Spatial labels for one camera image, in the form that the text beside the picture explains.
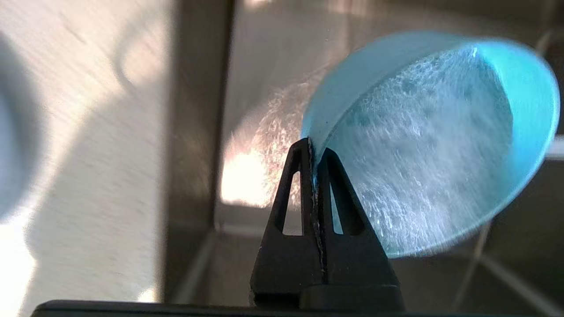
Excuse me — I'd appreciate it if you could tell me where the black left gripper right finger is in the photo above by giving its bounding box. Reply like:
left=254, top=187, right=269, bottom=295
left=300, top=147, right=404, bottom=309

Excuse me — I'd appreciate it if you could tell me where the teal bowl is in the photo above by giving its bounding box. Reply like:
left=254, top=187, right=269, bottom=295
left=301, top=30, right=561, bottom=259

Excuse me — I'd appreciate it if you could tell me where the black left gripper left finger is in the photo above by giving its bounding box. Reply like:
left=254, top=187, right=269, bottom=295
left=250, top=137, right=327, bottom=308

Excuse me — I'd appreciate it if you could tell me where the stainless steel sink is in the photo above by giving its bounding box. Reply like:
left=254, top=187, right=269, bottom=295
left=159, top=0, right=564, bottom=317

